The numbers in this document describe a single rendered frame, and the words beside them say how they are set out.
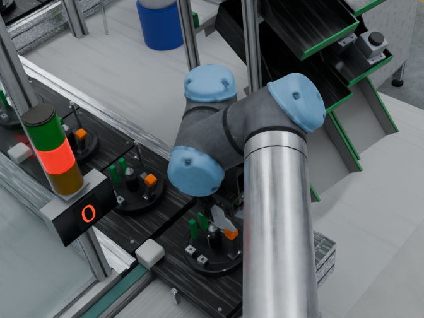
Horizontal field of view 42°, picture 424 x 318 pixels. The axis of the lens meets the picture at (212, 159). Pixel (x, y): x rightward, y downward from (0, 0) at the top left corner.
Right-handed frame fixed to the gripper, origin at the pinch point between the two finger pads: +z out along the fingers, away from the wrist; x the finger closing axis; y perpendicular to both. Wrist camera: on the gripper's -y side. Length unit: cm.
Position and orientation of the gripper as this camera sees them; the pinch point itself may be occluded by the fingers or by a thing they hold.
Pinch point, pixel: (222, 221)
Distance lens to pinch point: 106.2
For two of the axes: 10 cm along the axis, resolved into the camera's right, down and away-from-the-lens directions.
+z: 1.1, 7.0, 7.1
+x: 6.7, -5.8, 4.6
